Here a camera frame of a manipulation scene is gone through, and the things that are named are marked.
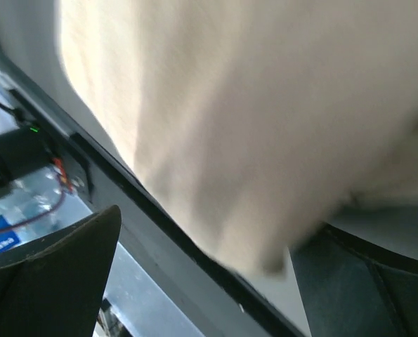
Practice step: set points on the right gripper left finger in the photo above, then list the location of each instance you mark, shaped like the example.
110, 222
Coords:
54, 285

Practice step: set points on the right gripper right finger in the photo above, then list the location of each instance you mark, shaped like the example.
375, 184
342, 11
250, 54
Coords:
351, 287

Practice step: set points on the beige t shirt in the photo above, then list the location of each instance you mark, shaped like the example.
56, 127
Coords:
252, 122

